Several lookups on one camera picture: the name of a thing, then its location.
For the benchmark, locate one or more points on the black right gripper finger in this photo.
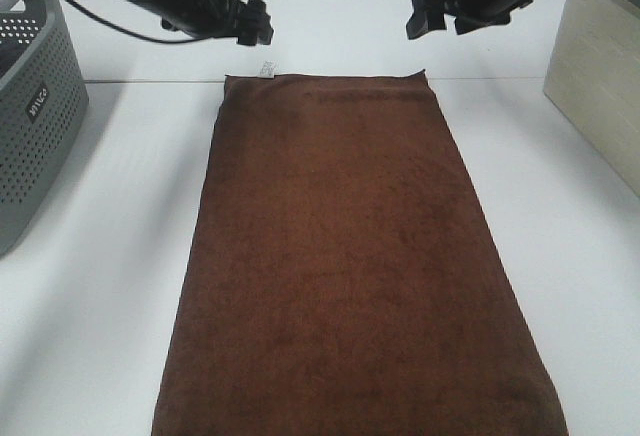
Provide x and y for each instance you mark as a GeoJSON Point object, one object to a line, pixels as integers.
{"type": "Point", "coordinates": [466, 22]}
{"type": "Point", "coordinates": [427, 16]}

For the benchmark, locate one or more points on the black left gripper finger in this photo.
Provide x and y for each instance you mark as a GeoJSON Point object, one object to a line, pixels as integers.
{"type": "Point", "coordinates": [179, 26]}
{"type": "Point", "coordinates": [253, 24]}

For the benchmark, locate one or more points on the brown towel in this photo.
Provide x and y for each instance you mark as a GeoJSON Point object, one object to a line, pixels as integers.
{"type": "Point", "coordinates": [342, 277]}

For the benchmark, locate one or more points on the white towel label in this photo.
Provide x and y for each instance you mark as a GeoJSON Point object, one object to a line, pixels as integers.
{"type": "Point", "coordinates": [268, 70]}

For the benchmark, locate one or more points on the beige storage box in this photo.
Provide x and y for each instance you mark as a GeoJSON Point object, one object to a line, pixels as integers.
{"type": "Point", "coordinates": [593, 78]}

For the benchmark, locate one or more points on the grey perforated plastic basket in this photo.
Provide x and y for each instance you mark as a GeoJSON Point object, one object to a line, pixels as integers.
{"type": "Point", "coordinates": [43, 104]}

